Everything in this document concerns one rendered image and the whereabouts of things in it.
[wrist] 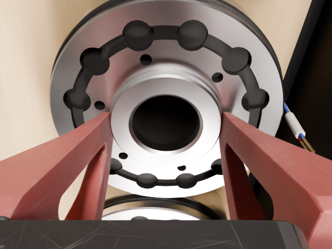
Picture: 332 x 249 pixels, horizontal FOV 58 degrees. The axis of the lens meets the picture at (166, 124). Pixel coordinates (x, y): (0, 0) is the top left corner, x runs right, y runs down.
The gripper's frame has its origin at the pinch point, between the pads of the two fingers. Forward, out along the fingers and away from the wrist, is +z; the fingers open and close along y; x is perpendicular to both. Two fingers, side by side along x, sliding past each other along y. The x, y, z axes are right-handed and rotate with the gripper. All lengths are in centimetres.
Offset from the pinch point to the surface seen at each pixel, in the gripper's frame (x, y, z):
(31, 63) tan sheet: -1.3, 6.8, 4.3
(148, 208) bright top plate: 5.7, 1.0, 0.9
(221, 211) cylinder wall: 8.0, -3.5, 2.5
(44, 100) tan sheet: 0.8, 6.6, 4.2
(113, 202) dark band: 6.0, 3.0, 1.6
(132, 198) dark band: 5.7, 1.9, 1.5
